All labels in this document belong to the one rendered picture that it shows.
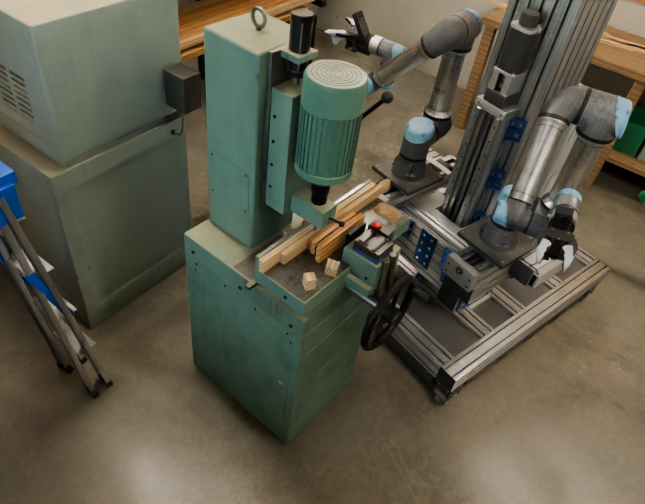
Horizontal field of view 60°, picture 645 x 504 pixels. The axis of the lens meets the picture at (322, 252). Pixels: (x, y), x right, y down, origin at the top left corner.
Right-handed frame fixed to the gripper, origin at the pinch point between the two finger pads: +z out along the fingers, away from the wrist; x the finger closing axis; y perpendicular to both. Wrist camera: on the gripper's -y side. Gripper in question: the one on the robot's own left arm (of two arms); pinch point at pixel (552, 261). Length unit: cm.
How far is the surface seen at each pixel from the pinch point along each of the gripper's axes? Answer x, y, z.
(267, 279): 78, 24, 16
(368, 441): 46, 119, 0
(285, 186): 80, 1, -3
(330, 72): 67, -36, -7
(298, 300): 65, 25, 19
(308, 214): 73, 11, -4
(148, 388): 139, 106, 25
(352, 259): 57, 23, -3
